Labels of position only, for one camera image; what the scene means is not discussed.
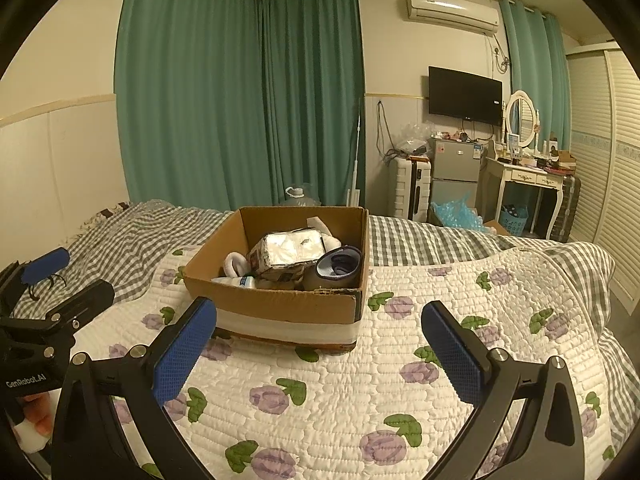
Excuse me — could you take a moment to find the person's left hand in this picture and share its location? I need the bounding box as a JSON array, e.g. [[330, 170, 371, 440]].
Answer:
[[22, 391, 57, 436]]

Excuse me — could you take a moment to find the printed tissue packet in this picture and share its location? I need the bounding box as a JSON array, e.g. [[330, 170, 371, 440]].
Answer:
[[247, 227, 326, 291]]

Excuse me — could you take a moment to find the clear water jug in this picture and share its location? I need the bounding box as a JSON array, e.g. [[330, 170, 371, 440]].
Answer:
[[282, 185, 321, 207]]

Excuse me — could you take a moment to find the white floral quilt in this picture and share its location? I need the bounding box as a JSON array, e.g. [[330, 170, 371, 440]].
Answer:
[[107, 245, 621, 480]]

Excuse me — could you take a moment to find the dark suitcase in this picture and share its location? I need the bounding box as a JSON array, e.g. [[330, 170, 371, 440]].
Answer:
[[559, 174, 582, 243]]

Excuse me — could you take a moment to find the white dressing table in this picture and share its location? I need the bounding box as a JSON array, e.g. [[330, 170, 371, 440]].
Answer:
[[482, 152, 576, 241]]

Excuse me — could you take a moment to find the wide green curtain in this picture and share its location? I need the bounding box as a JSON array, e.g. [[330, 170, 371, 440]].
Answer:
[[114, 0, 273, 211]]

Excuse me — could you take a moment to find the small silver fridge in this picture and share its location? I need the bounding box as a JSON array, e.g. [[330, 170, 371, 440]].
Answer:
[[430, 137, 488, 221]]

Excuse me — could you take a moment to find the white bottle blue label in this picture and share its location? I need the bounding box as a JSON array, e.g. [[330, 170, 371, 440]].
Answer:
[[210, 274, 257, 290]]

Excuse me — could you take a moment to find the brown patterned pillow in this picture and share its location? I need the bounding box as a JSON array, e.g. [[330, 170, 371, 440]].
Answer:
[[75, 201, 133, 231]]

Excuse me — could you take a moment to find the grey checked bed sheet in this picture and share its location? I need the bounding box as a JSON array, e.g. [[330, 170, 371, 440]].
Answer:
[[10, 200, 640, 456]]

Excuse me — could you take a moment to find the clear plastic bag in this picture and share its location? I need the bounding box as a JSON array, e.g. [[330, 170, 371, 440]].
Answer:
[[397, 122, 433, 158]]

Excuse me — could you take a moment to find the white slatted wardrobe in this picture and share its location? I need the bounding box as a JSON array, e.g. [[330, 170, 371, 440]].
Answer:
[[565, 42, 640, 306]]

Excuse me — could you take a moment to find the black wall television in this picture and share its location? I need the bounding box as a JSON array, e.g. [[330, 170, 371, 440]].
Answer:
[[427, 66, 503, 126]]

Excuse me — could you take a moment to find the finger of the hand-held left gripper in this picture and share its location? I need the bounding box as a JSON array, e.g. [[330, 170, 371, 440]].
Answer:
[[0, 279, 116, 348], [0, 246, 71, 306]]

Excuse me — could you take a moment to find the blue plastic bag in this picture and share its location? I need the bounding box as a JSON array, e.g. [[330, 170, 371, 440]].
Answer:
[[431, 199, 493, 233]]

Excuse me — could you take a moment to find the brown cardboard box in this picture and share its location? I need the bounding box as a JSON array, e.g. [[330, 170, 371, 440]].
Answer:
[[182, 205, 371, 353]]

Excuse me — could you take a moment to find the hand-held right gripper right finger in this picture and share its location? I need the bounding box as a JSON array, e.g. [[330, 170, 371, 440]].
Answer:
[[421, 301, 586, 480]]

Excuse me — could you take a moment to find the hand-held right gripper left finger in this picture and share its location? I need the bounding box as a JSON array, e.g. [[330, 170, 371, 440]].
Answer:
[[51, 296, 218, 480]]

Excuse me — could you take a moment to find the narrow green curtain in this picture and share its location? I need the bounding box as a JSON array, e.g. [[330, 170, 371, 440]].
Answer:
[[500, 0, 572, 153]]

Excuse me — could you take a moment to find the black wall cable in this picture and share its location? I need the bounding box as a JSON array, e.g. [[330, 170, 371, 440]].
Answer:
[[376, 100, 401, 163]]

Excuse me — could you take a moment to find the white pole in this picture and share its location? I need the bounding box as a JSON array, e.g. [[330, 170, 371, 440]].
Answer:
[[345, 100, 363, 206]]

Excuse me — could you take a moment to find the white oval mirror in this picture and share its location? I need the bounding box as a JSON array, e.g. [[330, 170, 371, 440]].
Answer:
[[502, 90, 542, 151]]

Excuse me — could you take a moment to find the white suitcase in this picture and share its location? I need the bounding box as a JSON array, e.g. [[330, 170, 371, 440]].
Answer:
[[392, 155, 433, 221]]

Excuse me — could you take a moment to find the white air conditioner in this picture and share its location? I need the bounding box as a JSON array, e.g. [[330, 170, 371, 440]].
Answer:
[[405, 0, 501, 37]]

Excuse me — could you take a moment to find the blue plastic basket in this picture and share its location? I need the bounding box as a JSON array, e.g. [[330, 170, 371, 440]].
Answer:
[[500, 205, 530, 236]]

